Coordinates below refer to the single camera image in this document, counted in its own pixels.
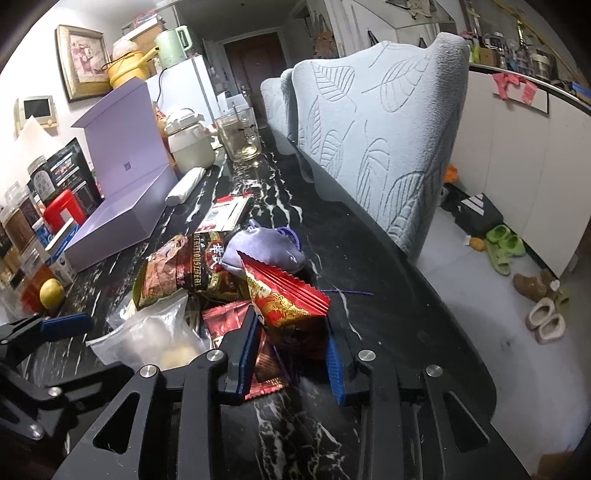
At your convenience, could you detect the small dark red sachet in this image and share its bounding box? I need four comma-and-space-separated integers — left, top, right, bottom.
202, 300, 288, 400

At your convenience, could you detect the red gold snack packet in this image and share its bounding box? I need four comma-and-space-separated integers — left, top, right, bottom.
238, 252, 331, 346

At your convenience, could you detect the clear plastic bag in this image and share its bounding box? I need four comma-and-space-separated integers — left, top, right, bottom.
86, 291, 211, 371

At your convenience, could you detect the purple satin pouch with tassel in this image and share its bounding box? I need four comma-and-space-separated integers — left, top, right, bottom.
221, 219, 307, 279

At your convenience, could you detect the yellow lemon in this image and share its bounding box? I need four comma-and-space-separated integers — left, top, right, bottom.
39, 278, 65, 311

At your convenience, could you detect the brown spice jar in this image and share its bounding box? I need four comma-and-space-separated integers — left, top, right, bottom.
1, 194, 42, 253

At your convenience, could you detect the red plastic container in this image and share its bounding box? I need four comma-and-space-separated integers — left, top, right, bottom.
43, 189, 87, 234

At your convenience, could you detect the red white paper card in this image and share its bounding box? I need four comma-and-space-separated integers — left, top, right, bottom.
197, 194, 250, 233

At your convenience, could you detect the dark label jar white lid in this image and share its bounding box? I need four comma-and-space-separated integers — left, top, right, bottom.
27, 155, 59, 206

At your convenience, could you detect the black snack package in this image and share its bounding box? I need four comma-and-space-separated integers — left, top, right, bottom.
45, 138, 102, 217

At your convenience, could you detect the white folded towel roll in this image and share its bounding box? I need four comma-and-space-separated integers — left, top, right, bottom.
165, 167, 206, 207

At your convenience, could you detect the lilac gift box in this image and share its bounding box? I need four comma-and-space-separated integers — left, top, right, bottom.
65, 78, 177, 272

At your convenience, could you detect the white foam board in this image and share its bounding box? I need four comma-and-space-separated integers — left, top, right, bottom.
0, 117, 75, 196

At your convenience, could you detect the green slipper pair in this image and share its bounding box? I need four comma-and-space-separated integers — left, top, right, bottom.
485, 224, 526, 276

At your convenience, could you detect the black shoe box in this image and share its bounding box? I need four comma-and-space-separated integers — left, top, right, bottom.
454, 193, 504, 238

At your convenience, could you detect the glass pitcher with tea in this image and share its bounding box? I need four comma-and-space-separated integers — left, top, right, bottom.
215, 106, 262, 162

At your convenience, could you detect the white fuzzy slipper pair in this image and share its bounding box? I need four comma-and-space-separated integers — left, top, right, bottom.
525, 297, 566, 344

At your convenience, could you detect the brown slipper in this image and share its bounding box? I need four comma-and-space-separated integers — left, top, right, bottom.
513, 269, 560, 302

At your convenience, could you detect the near light blue chair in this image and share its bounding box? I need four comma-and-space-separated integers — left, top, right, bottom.
291, 32, 469, 262

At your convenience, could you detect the light blue chair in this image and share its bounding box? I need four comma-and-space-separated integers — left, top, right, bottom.
260, 68, 298, 143
291, 32, 469, 262

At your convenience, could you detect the far light blue chair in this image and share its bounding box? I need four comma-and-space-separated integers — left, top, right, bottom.
260, 68, 298, 143

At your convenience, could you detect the white mini fridge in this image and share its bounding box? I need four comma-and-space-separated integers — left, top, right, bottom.
146, 55, 221, 136

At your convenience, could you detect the yellow pot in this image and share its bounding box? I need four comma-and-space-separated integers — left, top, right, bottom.
102, 47, 159, 89

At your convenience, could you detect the framed flower picture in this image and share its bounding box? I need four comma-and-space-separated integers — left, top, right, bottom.
55, 25, 111, 103

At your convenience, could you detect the white cabinet counter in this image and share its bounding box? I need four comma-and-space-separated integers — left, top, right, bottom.
452, 67, 590, 275

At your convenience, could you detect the green electric kettle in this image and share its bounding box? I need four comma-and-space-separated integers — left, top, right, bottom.
154, 25, 193, 68

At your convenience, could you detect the pink cloth on counter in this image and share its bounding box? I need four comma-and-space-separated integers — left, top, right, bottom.
492, 73, 538, 106

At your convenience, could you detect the beige wall intercom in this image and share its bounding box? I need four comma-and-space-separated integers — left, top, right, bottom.
14, 96, 59, 135

